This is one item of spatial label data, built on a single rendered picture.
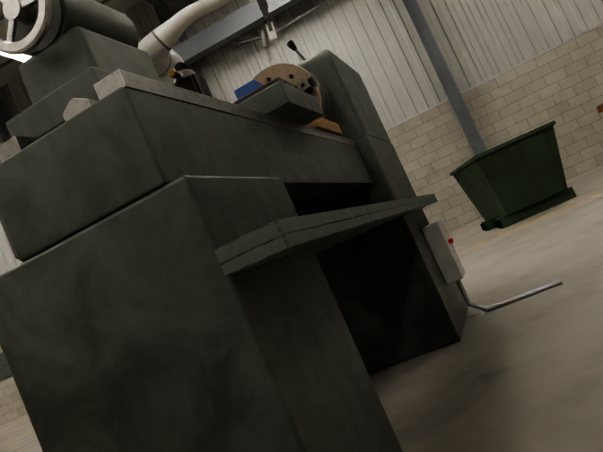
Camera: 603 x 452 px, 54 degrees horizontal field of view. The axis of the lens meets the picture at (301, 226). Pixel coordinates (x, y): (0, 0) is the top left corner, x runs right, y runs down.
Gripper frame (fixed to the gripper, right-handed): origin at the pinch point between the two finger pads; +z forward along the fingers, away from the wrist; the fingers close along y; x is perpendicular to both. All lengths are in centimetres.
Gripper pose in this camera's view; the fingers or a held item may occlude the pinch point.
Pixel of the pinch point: (271, 32)
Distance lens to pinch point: 238.0
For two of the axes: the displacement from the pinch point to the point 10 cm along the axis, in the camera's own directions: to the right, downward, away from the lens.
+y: 0.5, 0.2, 10.0
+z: 3.0, 9.5, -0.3
